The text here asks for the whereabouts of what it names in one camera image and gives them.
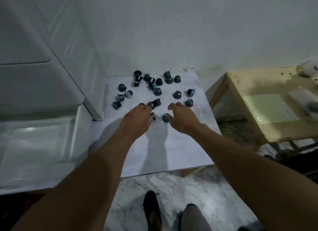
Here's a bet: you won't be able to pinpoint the clear plastic sheet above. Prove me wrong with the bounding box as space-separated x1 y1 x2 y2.
243 94 300 124

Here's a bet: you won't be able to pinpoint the cluster of dark teal capsules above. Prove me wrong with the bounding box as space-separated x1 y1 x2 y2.
112 70 196 111

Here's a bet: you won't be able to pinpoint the person's left hand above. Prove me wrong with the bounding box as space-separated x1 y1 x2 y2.
119 104 156 139

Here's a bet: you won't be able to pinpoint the white drawer cabinet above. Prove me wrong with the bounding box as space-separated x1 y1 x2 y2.
0 0 107 121

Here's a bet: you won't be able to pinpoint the person's left forearm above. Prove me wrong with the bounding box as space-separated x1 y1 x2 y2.
11 129 148 231

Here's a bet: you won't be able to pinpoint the person's grey shorts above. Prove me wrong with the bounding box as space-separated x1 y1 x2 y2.
178 203 207 231

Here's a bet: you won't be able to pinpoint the clear bag with dark object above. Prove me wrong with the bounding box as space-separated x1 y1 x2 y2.
287 89 318 118

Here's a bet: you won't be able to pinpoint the pale wooden side table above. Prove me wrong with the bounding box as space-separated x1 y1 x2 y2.
206 66 318 154

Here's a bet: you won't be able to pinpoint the person's black left shoe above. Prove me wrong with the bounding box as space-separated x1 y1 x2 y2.
143 190 162 231

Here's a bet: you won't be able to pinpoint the person's right forearm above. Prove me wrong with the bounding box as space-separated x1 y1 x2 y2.
185 125 318 231

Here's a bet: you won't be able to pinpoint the white crumpled tissue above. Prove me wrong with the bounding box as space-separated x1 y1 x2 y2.
297 60 318 78

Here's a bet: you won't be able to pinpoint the white marble table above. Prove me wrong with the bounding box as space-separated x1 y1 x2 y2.
88 72 222 178

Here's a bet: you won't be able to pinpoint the person's right hand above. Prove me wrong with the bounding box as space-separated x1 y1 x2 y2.
167 102 207 136

